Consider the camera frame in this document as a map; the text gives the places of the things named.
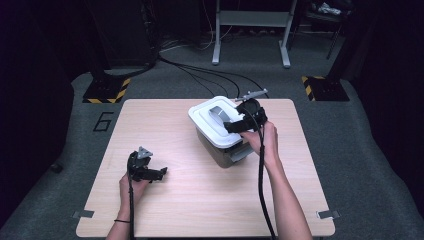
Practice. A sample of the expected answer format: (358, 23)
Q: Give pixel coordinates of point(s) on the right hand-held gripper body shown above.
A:
(251, 111)

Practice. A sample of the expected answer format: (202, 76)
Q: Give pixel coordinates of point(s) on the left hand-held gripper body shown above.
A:
(138, 166)

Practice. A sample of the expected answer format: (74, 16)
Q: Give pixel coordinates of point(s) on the white storage box lid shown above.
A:
(210, 128)

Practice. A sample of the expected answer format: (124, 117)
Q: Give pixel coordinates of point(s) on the clear plastic storage box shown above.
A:
(223, 156)

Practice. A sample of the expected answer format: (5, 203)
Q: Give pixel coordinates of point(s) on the person's left hand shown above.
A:
(123, 195)

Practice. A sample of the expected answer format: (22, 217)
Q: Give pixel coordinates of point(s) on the person's right hand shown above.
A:
(270, 143)

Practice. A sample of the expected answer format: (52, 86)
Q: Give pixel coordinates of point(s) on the grey tape piece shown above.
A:
(328, 214)
(83, 214)

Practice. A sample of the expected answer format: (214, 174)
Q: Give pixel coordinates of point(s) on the black yellow striped stand base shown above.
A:
(328, 88)
(106, 90)

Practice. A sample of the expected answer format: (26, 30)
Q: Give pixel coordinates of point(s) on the small black floor object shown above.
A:
(56, 168)

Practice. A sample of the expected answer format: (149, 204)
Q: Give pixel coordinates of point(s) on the dark chair with white cloth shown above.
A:
(328, 11)

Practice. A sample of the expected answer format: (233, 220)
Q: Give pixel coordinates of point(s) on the white metal stand frame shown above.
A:
(253, 18)

